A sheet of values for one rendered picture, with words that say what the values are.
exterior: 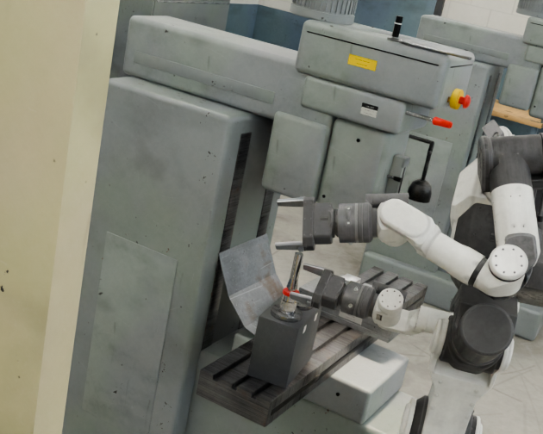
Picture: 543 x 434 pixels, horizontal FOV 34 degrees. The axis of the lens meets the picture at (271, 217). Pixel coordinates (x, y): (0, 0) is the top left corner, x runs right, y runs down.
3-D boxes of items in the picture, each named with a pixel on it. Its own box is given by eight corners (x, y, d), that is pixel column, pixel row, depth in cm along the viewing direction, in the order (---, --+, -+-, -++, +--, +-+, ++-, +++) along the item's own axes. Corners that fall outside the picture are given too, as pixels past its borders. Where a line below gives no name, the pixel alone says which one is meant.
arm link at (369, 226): (358, 251, 201) (409, 251, 199) (356, 232, 191) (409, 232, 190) (358, 207, 206) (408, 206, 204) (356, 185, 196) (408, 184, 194)
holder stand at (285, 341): (310, 359, 269) (324, 299, 262) (285, 389, 249) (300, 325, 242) (273, 346, 272) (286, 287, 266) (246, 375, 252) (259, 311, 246)
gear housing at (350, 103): (427, 127, 279) (434, 96, 276) (397, 136, 258) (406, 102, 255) (332, 100, 293) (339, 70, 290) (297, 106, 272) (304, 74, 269)
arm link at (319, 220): (305, 258, 201) (358, 257, 199) (301, 241, 192) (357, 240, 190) (307, 207, 206) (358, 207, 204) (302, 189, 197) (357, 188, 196)
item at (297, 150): (343, 193, 298) (360, 118, 290) (309, 206, 277) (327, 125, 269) (294, 176, 306) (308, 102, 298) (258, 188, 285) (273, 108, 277)
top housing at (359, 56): (464, 104, 273) (478, 52, 268) (436, 112, 250) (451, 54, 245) (328, 66, 293) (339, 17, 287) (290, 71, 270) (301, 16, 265)
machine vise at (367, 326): (404, 330, 302) (412, 300, 299) (388, 344, 290) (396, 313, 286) (315, 294, 317) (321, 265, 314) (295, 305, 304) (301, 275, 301)
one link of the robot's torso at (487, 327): (512, 363, 187) (528, 283, 191) (451, 347, 188) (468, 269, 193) (489, 380, 213) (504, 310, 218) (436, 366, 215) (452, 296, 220)
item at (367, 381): (402, 387, 306) (410, 356, 302) (361, 426, 276) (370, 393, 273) (277, 333, 327) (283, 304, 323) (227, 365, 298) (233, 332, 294)
